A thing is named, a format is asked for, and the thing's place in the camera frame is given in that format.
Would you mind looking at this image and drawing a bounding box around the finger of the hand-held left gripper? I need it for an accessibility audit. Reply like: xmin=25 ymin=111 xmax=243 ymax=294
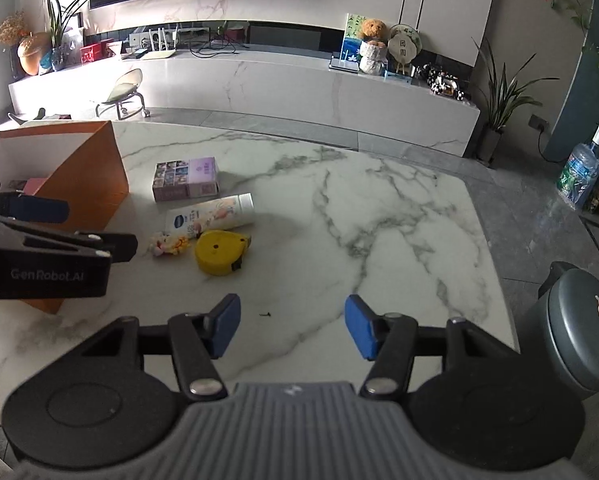
xmin=0 ymin=180 xmax=70 ymax=225
xmin=0 ymin=212 xmax=139 ymax=265

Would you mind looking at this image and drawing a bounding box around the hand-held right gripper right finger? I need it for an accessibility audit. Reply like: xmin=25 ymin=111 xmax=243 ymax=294
xmin=344 ymin=293 xmax=519 ymax=404

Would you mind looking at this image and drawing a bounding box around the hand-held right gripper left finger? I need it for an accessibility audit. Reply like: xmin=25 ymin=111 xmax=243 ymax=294
xmin=80 ymin=293 xmax=242 ymax=402

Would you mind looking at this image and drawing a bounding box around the small plush toy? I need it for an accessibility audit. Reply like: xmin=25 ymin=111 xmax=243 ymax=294
xmin=150 ymin=230 xmax=190 ymax=257

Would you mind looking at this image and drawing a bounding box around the orange cardboard box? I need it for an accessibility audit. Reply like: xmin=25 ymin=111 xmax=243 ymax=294
xmin=0 ymin=121 xmax=130 ymax=315

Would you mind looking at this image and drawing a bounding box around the yellow tape measure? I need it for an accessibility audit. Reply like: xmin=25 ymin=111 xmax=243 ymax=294
xmin=194 ymin=230 xmax=253 ymax=276

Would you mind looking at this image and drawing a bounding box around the white lotion tube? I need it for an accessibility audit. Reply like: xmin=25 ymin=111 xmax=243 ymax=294
xmin=166 ymin=193 xmax=256 ymax=239

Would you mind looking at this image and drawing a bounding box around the purple picture carton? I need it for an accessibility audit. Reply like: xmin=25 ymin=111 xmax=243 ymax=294
xmin=152 ymin=156 xmax=220 ymax=204

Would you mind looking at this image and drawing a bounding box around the pink packet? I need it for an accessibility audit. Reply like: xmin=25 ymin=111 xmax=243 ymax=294
xmin=23 ymin=177 xmax=56 ymax=197

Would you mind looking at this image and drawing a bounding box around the small rocking chair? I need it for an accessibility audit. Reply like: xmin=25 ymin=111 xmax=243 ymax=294
xmin=95 ymin=68 xmax=150 ymax=120

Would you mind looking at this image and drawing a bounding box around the orange acorn vase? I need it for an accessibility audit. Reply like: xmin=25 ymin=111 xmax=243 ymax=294
xmin=18 ymin=32 xmax=53 ymax=77

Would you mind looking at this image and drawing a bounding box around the red gift box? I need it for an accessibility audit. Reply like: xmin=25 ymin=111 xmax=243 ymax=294
xmin=80 ymin=42 xmax=109 ymax=65

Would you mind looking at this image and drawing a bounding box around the potted orchid plant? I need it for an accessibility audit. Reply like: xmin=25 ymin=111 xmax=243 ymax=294
xmin=45 ymin=0 xmax=88 ymax=72

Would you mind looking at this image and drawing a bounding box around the dried flower bunch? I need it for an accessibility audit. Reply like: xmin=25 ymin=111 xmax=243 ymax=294
xmin=0 ymin=11 xmax=28 ymax=47

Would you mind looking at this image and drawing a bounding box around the white router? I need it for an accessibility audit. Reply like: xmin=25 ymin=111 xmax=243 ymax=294
xmin=146 ymin=23 xmax=178 ymax=54

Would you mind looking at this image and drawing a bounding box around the grey trash bin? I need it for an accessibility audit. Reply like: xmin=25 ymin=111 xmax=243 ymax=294
xmin=516 ymin=260 xmax=599 ymax=402

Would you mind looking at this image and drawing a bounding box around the white marble tv cabinet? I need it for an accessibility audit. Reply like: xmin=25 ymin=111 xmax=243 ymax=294
xmin=8 ymin=49 xmax=481 ymax=159

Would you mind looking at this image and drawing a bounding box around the black white cow toy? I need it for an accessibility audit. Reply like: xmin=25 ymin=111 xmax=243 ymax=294
xmin=412 ymin=63 xmax=473 ymax=103

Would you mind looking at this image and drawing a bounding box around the blue water bottle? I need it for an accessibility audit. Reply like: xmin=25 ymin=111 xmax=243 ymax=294
xmin=557 ymin=126 xmax=599 ymax=212

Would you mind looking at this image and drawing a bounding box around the tall potted plant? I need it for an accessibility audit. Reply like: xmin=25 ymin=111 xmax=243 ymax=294
xmin=471 ymin=37 xmax=561 ymax=164

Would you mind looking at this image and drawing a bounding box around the round decorative fan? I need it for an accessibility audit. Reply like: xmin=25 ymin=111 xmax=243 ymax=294
xmin=388 ymin=23 xmax=423 ymax=74

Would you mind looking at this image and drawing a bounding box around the green landscape painting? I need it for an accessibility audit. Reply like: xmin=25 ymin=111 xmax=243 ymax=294
xmin=339 ymin=12 xmax=381 ymax=64

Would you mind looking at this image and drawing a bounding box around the brown teddy bear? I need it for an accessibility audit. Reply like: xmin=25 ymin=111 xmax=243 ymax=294
xmin=357 ymin=18 xmax=388 ymax=44

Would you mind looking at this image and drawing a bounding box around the black cable bundle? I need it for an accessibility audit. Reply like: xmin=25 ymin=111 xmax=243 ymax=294
xmin=188 ymin=37 xmax=246 ymax=57

